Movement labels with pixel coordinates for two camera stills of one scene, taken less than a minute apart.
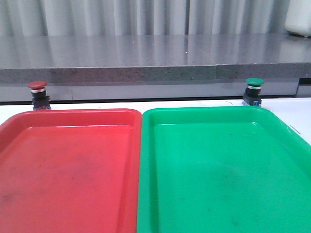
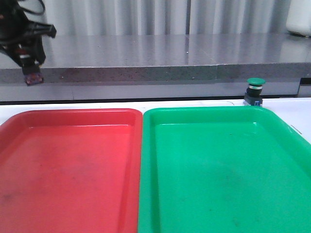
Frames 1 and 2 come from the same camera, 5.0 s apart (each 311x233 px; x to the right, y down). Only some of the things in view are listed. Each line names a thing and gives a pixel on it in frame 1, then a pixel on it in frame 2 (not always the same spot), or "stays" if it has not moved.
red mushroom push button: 40,101 → 32,78
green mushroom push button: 251,96 stays
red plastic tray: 70,171 stays
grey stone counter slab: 63,58 stays
